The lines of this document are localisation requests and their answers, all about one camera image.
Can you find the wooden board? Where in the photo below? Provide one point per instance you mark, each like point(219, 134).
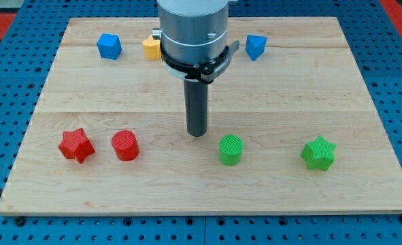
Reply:
point(305, 84)

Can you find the green cylinder block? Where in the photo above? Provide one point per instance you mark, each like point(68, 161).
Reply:
point(230, 149)

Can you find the green star block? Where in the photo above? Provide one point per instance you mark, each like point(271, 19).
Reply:
point(319, 154)

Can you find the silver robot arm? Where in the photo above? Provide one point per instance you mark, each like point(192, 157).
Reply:
point(193, 32)

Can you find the yellow pentagon block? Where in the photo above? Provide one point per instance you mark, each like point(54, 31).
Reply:
point(152, 48)

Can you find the blue cube block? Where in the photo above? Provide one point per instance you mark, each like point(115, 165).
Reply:
point(109, 46)

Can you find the red cylinder block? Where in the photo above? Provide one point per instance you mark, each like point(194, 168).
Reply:
point(125, 145)

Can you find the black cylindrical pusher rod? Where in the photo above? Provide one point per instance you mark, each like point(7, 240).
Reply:
point(195, 95)

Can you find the red star block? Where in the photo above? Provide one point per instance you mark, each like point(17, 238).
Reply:
point(76, 145)

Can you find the blue triangular block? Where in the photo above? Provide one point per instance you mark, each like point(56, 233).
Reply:
point(255, 46)

